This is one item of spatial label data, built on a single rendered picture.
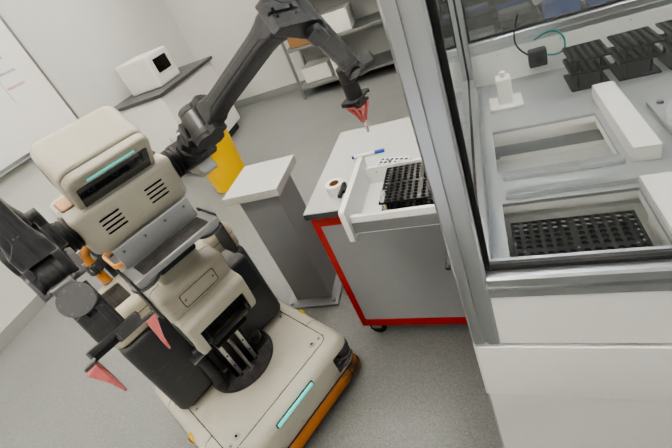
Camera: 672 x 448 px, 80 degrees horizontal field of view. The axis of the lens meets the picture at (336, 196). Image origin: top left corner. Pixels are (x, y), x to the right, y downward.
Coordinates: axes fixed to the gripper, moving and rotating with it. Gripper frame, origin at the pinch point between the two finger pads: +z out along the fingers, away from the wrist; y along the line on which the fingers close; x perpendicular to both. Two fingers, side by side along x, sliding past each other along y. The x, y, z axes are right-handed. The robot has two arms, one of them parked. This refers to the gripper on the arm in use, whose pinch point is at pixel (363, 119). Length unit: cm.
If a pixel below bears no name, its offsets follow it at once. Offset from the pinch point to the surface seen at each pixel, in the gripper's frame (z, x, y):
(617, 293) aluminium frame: -8, -72, -70
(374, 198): 13.5, -10.9, -26.5
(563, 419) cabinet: 24, -64, -72
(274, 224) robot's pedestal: 42, 59, -13
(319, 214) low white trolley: 21.5, 14.8, -26.0
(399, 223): 11.5, -24.7, -39.0
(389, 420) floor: 96, -2, -59
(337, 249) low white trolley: 40, 16, -25
